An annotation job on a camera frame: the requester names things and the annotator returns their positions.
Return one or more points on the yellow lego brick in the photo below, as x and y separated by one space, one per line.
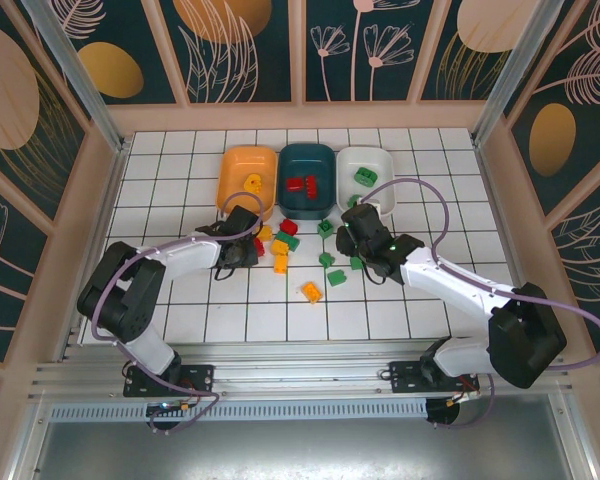
312 292
279 248
281 264
266 233

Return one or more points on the yellow round face lego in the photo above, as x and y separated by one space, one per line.
253 184

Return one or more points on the orange plastic container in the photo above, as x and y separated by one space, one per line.
240 165

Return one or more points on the white plastic container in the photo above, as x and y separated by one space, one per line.
380 160

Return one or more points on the teal plastic container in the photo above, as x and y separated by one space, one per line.
305 160

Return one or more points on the grey metal panel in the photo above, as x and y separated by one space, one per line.
300 450

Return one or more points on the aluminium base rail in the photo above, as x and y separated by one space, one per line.
300 370

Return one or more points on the aluminium frame post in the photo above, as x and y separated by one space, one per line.
77 75
514 75

